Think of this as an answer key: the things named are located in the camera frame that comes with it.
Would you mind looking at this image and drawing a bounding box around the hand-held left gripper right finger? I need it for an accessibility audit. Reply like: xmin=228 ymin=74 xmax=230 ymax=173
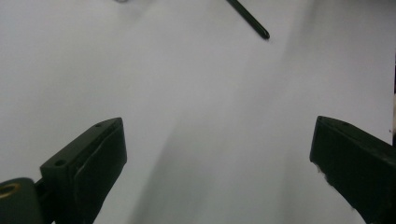
xmin=309 ymin=115 xmax=396 ymax=224

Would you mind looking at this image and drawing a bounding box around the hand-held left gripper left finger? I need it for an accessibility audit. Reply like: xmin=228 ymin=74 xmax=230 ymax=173
xmin=39 ymin=117 xmax=128 ymax=224

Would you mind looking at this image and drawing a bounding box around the thin black cosmetic pen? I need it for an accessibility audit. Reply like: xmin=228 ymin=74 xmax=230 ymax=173
xmin=225 ymin=0 xmax=271 ymax=41

